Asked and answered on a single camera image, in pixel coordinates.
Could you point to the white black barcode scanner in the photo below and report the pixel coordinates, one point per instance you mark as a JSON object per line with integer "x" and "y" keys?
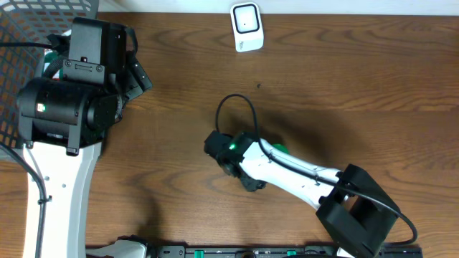
{"x": 247, "y": 26}

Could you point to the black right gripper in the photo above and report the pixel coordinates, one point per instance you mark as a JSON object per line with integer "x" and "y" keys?
{"x": 251, "y": 184}

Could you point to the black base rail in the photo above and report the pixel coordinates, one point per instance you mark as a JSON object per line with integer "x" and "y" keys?
{"x": 251, "y": 251}

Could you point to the white green flat package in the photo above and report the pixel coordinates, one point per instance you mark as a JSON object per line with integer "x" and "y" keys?
{"x": 53, "y": 65}

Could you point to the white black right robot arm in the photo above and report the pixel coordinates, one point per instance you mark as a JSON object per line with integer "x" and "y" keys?
{"x": 352, "y": 207}

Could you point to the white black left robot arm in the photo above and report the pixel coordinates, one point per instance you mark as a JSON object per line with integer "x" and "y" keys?
{"x": 65, "y": 114}

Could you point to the green lidded white canister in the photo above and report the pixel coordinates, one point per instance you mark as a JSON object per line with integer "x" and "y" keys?
{"x": 281, "y": 148}

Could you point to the grey plastic mesh basket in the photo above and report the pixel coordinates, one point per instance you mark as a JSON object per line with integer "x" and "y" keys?
{"x": 25, "y": 21}

